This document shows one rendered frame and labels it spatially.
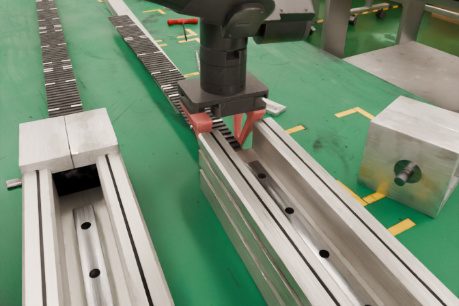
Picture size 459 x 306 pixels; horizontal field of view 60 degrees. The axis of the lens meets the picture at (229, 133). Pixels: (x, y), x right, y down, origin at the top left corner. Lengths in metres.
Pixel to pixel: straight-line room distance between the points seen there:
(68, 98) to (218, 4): 0.39
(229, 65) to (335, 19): 1.88
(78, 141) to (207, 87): 0.16
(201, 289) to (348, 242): 0.15
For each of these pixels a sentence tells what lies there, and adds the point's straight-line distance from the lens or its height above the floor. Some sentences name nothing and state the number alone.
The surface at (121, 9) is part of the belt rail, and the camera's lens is 1.19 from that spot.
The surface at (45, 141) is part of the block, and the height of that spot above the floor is 0.87.
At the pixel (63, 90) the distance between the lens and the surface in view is 0.74.
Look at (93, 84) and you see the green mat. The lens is 0.83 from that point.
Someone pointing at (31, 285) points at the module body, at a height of 0.86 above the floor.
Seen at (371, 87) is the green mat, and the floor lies 0.78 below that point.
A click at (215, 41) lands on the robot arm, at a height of 0.96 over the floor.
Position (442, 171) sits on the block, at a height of 0.85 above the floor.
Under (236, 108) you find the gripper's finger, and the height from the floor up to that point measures 0.88.
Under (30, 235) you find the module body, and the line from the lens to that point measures 0.39.
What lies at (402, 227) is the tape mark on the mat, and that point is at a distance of 0.51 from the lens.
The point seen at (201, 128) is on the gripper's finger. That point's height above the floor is 0.86.
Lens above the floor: 1.12
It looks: 33 degrees down
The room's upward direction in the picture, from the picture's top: straight up
